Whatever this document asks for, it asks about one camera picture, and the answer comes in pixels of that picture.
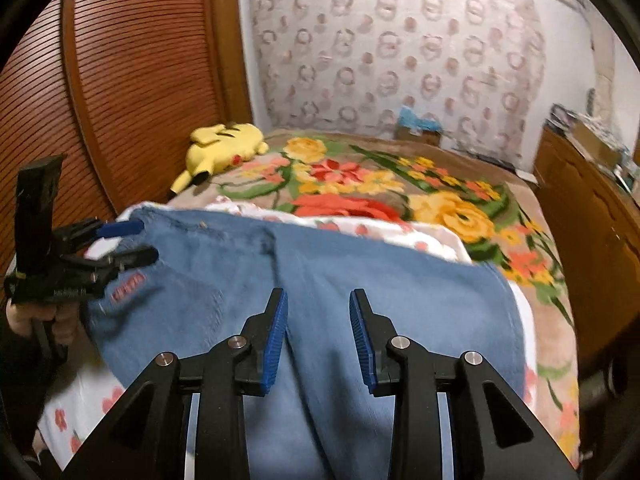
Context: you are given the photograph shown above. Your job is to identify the yellow plush toy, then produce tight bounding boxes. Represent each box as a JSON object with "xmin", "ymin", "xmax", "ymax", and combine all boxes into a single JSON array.
[{"xmin": 169, "ymin": 122, "xmax": 269, "ymax": 196}]

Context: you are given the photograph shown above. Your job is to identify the blue denim pants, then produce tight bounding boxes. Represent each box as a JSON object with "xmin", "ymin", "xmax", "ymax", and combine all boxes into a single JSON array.
[{"xmin": 82, "ymin": 207, "xmax": 526, "ymax": 480}]

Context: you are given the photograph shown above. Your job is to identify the wooden cabinet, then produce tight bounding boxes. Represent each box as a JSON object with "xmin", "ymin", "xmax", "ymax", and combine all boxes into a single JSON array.
[{"xmin": 532, "ymin": 125, "xmax": 640, "ymax": 376}]

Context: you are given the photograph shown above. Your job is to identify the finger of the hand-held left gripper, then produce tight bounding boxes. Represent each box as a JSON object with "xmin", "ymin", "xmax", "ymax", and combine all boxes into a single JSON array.
[
  {"xmin": 62, "ymin": 245, "xmax": 160, "ymax": 283},
  {"xmin": 62, "ymin": 218, "xmax": 145, "ymax": 242}
]

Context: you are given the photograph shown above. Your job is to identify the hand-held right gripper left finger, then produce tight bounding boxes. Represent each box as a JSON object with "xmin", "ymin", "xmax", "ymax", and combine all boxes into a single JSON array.
[{"xmin": 62, "ymin": 287, "xmax": 290, "ymax": 480}]

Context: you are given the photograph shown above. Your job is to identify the white strawberry print sheet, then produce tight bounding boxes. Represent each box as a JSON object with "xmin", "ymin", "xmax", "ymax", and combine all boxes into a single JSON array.
[{"xmin": 37, "ymin": 197, "xmax": 538, "ymax": 471}]

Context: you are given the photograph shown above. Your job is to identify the clutter of small household things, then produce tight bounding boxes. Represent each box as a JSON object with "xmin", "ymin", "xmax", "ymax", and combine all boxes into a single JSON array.
[{"xmin": 547, "ymin": 87, "xmax": 640, "ymax": 196}]

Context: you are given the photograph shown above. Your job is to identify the wooden slatted wardrobe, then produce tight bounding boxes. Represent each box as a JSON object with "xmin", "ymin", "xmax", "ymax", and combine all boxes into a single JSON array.
[{"xmin": 0, "ymin": 0, "xmax": 253, "ymax": 281}]

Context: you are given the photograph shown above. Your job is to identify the ring patterned wall cloth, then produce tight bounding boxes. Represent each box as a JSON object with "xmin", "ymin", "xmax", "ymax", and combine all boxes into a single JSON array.
[{"xmin": 235, "ymin": 0, "xmax": 591, "ymax": 171}]

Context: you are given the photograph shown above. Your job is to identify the small cardboard box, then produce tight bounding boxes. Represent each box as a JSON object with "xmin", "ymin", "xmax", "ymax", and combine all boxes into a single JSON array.
[{"xmin": 395, "ymin": 122, "xmax": 442, "ymax": 147}]

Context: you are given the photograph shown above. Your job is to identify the floral beige blanket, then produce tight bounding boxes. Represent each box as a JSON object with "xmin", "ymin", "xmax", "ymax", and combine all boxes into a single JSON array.
[{"xmin": 167, "ymin": 130, "xmax": 583, "ymax": 466}]

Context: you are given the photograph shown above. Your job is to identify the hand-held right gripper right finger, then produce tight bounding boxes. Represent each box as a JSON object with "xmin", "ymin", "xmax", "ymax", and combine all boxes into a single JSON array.
[{"xmin": 349, "ymin": 288, "xmax": 581, "ymax": 480}]

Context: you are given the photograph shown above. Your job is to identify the blue plastic bag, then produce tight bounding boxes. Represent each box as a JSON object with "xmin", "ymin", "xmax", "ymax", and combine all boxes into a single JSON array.
[{"xmin": 398, "ymin": 103, "xmax": 443, "ymax": 133}]

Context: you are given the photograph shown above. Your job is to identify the flat cardboard box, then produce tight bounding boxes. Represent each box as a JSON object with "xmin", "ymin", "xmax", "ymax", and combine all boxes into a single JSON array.
[{"xmin": 570, "ymin": 120, "xmax": 626, "ymax": 168}]

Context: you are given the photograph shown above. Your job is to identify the person's left hand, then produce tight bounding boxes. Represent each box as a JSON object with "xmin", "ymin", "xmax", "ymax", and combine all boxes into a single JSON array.
[{"xmin": 6, "ymin": 302, "xmax": 86, "ymax": 348}]

